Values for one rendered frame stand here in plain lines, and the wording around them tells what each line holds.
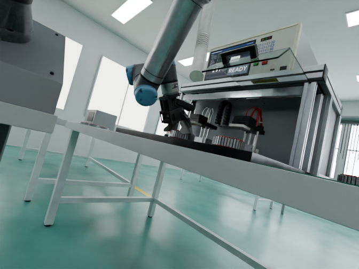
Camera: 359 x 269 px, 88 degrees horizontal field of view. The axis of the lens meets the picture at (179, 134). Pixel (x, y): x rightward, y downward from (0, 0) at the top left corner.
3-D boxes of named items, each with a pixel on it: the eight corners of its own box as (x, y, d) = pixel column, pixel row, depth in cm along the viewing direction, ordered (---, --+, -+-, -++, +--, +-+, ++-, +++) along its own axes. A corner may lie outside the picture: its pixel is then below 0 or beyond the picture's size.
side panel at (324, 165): (315, 180, 67) (332, 95, 70) (306, 178, 70) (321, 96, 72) (329, 184, 86) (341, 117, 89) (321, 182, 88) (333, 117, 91)
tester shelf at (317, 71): (323, 77, 59) (326, 63, 59) (179, 91, 109) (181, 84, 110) (341, 117, 89) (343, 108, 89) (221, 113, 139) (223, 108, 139)
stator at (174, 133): (180, 139, 76) (182, 130, 77) (164, 136, 85) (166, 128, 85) (198, 144, 84) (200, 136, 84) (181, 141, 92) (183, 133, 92)
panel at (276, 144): (313, 173, 67) (327, 94, 70) (186, 145, 116) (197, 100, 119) (313, 174, 68) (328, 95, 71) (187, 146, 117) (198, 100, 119)
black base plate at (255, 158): (249, 162, 37) (252, 151, 37) (115, 132, 84) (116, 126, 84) (309, 179, 68) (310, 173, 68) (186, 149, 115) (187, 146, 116)
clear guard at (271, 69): (277, 57, 44) (282, 34, 45) (201, 72, 62) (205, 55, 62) (310, 104, 66) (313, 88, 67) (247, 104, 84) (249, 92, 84)
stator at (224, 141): (229, 147, 59) (232, 136, 59) (205, 143, 68) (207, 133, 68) (250, 154, 65) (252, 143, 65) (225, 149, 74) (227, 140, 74)
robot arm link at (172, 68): (151, 57, 76) (172, 54, 77) (157, 85, 80) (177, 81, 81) (152, 54, 69) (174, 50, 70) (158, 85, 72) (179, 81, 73)
